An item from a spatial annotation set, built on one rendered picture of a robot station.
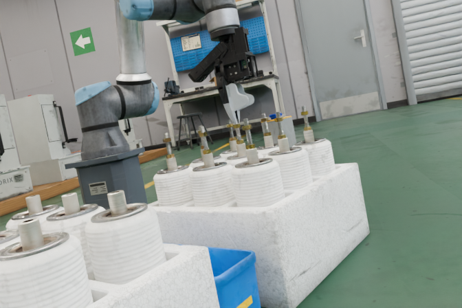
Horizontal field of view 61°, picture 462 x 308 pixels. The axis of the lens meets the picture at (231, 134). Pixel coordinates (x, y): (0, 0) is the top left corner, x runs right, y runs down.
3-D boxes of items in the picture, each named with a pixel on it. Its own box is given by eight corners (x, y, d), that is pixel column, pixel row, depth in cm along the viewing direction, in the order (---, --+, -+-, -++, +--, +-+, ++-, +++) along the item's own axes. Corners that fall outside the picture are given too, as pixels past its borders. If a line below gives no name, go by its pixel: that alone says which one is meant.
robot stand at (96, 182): (84, 259, 122) (63, 164, 120) (114, 238, 140) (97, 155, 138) (137, 253, 118) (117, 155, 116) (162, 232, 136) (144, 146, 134)
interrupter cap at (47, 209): (3, 221, 67) (3, 217, 67) (47, 207, 73) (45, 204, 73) (24, 222, 63) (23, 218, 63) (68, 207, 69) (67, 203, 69)
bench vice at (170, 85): (172, 97, 574) (169, 80, 573) (183, 95, 570) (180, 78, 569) (161, 97, 534) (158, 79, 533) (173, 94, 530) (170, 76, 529)
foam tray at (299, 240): (148, 284, 92) (132, 210, 91) (246, 227, 122) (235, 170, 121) (291, 313, 68) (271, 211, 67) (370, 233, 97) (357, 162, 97)
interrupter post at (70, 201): (62, 217, 60) (57, 196, 60) (75, 212, 62) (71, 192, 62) (70, 217, 59) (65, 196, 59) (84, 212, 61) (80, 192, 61)
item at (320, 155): (331, 207, 102) (319, 138, 101) (350, 214, 93) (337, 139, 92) (297, 216, 100) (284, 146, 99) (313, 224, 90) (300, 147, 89)
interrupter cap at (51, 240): (-16, 260, 43) (-17, 254, 43) (49, 236, 49) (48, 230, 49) (14, 266, 39) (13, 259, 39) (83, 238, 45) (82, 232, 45)
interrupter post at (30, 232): (18, 252, 44) (12, 224, 44) (39, 245, 46) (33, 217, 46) (28, 254, 42) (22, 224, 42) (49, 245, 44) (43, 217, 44)
